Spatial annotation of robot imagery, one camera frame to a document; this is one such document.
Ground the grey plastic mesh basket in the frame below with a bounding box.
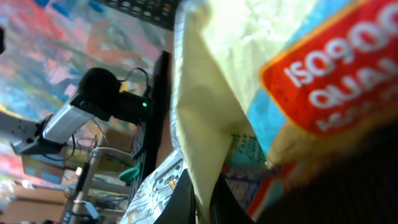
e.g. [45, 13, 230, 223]
[96, 0, 182, 30]

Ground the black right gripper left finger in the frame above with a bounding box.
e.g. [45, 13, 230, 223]
[154, 169, 196, 224]

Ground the wooden shelf with clutter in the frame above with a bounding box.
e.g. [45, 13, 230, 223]
[62, 129, 134, 223]

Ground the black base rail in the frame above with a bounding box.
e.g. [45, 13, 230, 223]
[129, 51, 170, 201]

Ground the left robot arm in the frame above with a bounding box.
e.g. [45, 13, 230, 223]
[1, 68, 150, 155]

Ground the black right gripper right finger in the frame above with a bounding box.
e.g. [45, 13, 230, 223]
[210, 174, 254, 224]

